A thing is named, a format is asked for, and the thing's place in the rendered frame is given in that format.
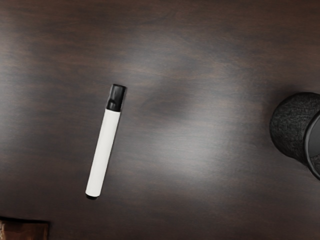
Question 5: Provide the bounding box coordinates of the white marker with black cap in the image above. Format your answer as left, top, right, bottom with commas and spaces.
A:
84, 83, 127, 201

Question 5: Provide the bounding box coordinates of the black mesh pen holder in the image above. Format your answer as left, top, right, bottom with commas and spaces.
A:
268, 91, 320, 181

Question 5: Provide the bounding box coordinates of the brown box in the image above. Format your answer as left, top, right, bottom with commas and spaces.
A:
0, 216, 51, 240

